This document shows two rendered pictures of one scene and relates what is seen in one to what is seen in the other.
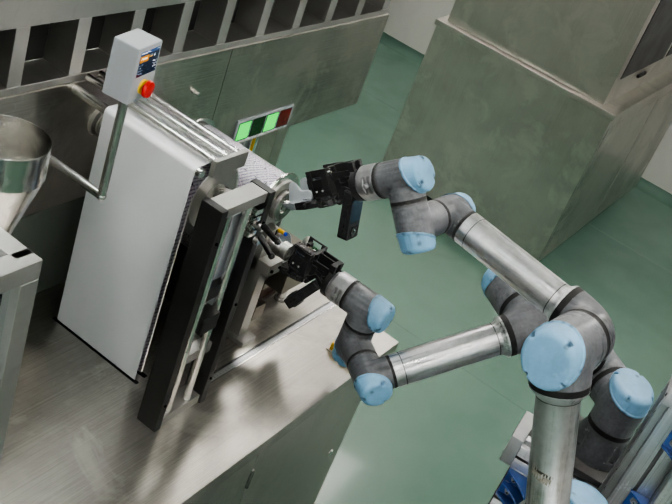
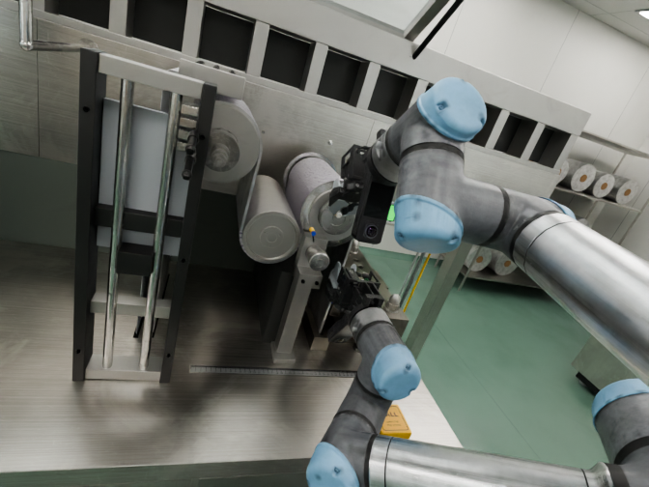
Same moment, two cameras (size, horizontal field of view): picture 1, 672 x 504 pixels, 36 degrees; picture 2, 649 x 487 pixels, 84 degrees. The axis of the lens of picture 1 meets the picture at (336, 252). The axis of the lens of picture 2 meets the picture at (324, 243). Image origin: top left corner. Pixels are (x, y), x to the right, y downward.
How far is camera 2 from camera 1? 1.74 m
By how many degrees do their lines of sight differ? 41
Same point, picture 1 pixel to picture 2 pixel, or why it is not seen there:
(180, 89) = (314, 133)
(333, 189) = (359, 171)
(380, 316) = (386, 370)
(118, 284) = not seen: hidden behind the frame
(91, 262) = not seen: hidden behind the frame
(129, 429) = (57, 365)
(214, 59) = (352, 121)
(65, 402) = (53, 318)
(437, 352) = (451, 470)
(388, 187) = (400, 133)
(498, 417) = not seen: outside the picture
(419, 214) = (432, 167)
